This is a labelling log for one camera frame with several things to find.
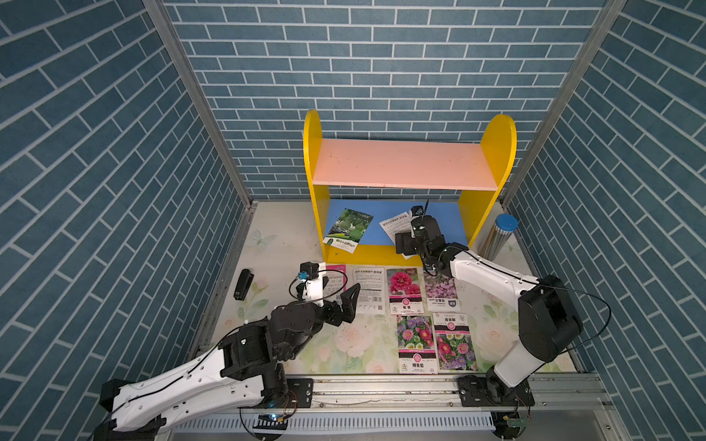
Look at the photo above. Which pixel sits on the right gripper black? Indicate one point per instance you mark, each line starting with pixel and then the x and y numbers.
pixel 405 247

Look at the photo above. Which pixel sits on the white text packet shelf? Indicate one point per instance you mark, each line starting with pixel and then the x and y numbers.
pixel 400 223

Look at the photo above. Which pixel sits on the yellow shelf with pink board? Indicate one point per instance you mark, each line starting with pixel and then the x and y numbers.
pixel 478 172

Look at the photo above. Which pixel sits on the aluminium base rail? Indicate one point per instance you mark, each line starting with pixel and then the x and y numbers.
pixel 567 406

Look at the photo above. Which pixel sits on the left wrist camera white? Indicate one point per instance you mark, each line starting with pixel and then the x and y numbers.
pixel 311 283

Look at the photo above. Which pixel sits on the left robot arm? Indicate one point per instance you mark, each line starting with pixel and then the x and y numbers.
pixel 244 370

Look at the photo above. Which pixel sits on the pink bordered seed packet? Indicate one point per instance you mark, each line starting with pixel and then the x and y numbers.
pixel 337 279

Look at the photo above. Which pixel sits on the floral table mat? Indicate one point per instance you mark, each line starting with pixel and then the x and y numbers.
pixel 281 235

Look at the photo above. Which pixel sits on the steel bottle blue lid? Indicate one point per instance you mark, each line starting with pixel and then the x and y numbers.
pixel 502 228

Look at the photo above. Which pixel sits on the white text seed packet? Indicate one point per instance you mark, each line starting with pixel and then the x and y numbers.
pixel 371 299

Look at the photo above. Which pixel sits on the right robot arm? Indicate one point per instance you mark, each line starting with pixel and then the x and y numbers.
pixel 548 321

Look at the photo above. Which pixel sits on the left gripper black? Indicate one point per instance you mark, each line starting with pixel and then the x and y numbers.
pixel 335 317

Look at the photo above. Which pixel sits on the small black device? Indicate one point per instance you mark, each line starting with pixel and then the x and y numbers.
pixel 243 284

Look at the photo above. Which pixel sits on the purple flower seed packet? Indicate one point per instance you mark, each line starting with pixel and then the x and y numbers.
pixel 441 294

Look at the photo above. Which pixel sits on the magenta hollyhock seed packet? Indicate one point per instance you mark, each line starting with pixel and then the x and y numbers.
pixel 405 292

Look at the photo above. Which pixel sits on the mixed flower seed packet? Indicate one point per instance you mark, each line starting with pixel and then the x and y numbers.
pixel 416 348

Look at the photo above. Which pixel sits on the red zinnia seed packet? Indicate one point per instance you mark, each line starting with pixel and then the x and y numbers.
pixel 453 341

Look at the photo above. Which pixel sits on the green gourd seed packet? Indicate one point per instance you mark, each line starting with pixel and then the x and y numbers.
pixel 348 230

